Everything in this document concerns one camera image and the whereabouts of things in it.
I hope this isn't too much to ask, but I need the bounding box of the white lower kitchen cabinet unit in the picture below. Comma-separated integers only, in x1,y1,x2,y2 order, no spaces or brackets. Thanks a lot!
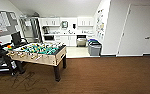
42,33,96,48

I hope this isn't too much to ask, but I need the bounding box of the white upper kitchen cabinet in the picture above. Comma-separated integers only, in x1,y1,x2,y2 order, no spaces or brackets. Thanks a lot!
40,17,61,28
77,16,95,28

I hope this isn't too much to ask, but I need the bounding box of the grey bin with blue lid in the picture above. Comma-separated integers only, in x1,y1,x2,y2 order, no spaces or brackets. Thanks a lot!
87,38,100,48

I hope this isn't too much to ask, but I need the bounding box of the grey bin with black lid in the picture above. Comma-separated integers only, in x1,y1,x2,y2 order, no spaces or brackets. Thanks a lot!
88,43,103,57

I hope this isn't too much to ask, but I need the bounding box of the black coffee machine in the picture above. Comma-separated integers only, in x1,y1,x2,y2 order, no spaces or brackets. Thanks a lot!
42,26,51,35

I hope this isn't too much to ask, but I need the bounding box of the foosball table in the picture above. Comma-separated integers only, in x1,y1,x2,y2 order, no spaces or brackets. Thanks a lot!
5,42,68,83

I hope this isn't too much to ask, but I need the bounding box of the stainless steel refrigerator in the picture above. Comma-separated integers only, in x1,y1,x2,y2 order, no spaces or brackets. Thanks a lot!
19,16,42,44

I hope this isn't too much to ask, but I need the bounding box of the black wheeled cart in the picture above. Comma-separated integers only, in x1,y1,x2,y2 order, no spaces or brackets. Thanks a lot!
0,28,29,76

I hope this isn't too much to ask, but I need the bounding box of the large colourful wall poster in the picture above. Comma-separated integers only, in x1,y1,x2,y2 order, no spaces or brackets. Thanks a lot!
95,8,107,41

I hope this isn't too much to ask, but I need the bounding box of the thin black floor cable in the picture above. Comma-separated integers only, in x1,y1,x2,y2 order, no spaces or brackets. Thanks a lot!
11,70,37,88

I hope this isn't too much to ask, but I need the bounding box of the large white door with handle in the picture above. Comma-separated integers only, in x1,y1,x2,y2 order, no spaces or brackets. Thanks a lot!
117,3,150,57

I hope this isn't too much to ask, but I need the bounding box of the wall notice board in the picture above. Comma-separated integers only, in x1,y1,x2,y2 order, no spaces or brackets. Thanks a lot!
0,9,21,38

